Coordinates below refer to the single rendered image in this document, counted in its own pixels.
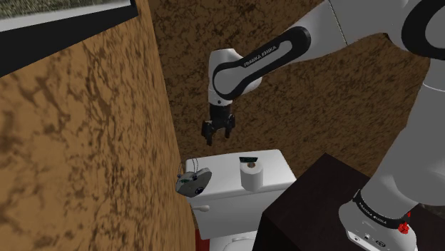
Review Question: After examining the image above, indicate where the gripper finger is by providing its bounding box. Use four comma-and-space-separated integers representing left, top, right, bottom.
201, 119, 218, 146
224, 113, 237, 140

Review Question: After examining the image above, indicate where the white toilet paper roll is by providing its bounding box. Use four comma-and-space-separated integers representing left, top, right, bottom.
239, 160, 265, 193

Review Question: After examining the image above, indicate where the dark robot stand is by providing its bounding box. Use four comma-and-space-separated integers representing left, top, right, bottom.
251, 152, 445, 251

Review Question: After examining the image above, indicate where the grey round device with wires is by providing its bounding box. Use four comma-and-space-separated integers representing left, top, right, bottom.
175, 158, 213, 199

